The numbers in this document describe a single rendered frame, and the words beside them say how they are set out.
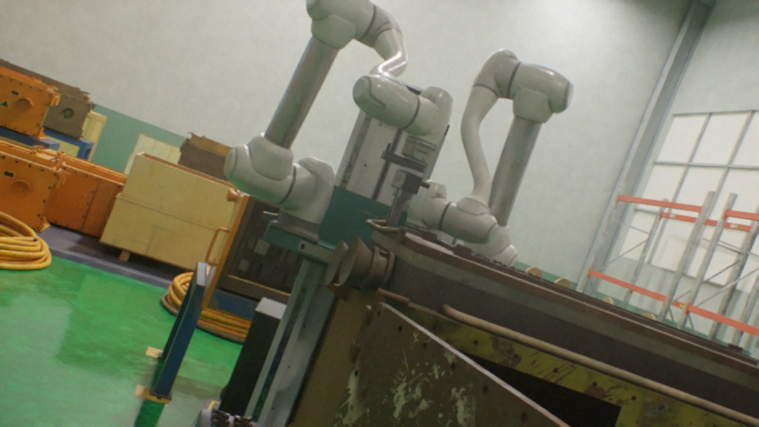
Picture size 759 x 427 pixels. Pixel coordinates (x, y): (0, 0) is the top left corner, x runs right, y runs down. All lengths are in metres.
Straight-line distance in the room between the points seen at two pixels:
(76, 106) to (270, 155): 10.44
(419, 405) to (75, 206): 7.08
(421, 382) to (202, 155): 8.82
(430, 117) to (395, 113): 0.11
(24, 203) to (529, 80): 5.70
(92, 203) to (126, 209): 0.84
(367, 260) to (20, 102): 8.71
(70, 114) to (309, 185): 10.40
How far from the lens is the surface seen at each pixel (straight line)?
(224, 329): 6.06
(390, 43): 2.45
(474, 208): 2.37
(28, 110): 10.29
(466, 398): 1.26
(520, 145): 2.61
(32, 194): 7.55
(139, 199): 7.48
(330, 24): 2.47
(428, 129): 2.07
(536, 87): 2.59
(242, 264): 4.48
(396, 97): 2.01
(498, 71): 2.63
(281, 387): 3.00
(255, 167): 2.55
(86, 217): 8.28
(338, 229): 2.81
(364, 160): 2.89
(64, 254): 7.16
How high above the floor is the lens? 1.42
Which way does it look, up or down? 1 degrees down
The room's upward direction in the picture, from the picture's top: 21 degrees clockwise
